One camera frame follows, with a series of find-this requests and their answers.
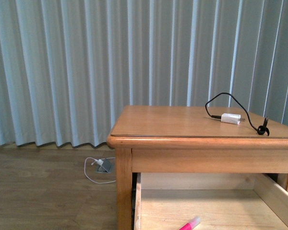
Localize wooden drawer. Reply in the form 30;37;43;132
134;173;288;230

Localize pink marker with white caps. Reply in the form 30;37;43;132
180;216;201;230

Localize open metal floor socket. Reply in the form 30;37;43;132
96;159;114;173

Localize white power adapter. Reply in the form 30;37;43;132
221;113;245;125

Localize pale pleated curtain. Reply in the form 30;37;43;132
0;0;288;146

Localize wooden nightstand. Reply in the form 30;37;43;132
107;105;288;230

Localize white charging cable on floor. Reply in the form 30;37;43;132
84;157;116;184

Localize black cable on nightstand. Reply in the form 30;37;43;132
204;92;270;136

